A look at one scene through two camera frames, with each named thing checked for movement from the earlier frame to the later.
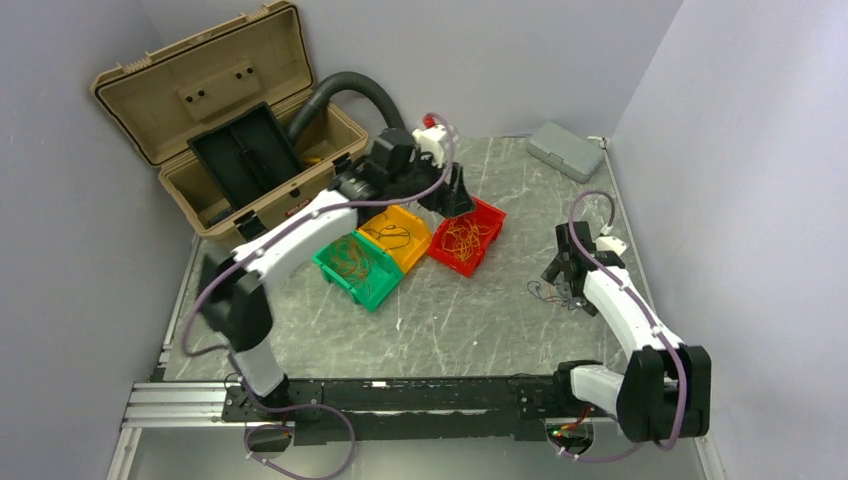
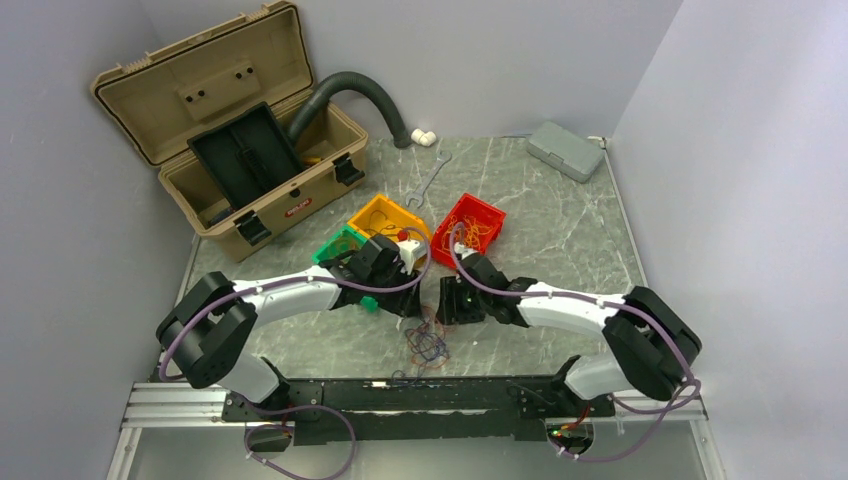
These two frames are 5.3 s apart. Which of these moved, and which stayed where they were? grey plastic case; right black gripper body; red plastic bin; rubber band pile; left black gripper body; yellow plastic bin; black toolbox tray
Moved: right black gripper body; rubber band pile; left black gripper body
Stayed: grey plastic case; yellow plastic bin; red plastic bin; black toolbox tray
